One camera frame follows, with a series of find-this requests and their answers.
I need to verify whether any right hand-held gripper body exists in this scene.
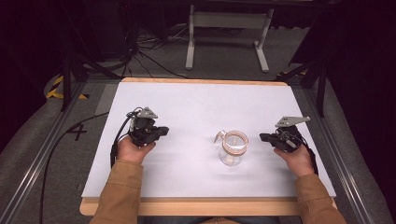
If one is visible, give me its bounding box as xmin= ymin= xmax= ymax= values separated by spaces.
xmin=270 ymin=116 xmax=312 ymax=154

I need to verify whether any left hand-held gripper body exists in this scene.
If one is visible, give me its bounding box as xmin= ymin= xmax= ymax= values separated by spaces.
xmin=126 ymin=106 xmax=161 ymax=148

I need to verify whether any person's left hand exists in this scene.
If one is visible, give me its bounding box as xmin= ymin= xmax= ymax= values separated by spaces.
xmin=116 ymin=135 xmax=157 ymax=165

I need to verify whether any person's right hand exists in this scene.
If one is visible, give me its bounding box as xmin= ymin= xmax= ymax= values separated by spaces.
xmin=273 ymin=144 xmax=316 ymax=178

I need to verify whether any glass carafe with wooden collar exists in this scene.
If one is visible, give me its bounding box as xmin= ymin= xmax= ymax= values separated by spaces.
xmin=213 ymin=129 xmax=250 ymax=167

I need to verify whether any white table sheet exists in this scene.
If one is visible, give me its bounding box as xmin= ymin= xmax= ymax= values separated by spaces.
xmin=80 ymin=81 xmax=337 ymax=199

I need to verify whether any black tripod stand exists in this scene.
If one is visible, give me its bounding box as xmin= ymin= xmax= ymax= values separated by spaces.
xmin=60 ymin=50 xmax=123 ymax=113
xmin=274 ymin=60 xmax=329 ymax=119

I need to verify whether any wooden table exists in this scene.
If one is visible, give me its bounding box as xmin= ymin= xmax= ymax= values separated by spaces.
xmin=78 ymin=77 xmax=339 ymax=217

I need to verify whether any yellow black hazard tape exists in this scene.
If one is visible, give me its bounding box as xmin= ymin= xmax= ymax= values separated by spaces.
xmin=45 ymin=75 xmax=91 ymax=101

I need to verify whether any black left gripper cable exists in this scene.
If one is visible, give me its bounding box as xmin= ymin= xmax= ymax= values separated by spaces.
xmin=109 ymin=106 xmax=145 ymax=169

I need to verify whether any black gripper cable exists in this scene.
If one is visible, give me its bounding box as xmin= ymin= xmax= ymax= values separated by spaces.
xmin=297 ymin=132 xmax=319 ymax=175
xmin=109 ymin=106 xmax=145 ymax=169

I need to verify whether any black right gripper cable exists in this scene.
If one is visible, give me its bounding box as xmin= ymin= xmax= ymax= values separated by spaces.
xmin=297 ymin=132 xmax=319 ymax=175

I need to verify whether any bundle of floor cables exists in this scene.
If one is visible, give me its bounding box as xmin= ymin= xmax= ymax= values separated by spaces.
xmin=123 ymin=22 xmax=191 ymax=79

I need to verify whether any black floor cable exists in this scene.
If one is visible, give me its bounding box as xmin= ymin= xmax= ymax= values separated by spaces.
xmin=38 ymin=111 xmax=110 ymax=224

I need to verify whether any white metal stand frame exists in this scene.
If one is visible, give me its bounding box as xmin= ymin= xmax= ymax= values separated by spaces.
xmin=185 ymin=4 xmax=276 ymax=74

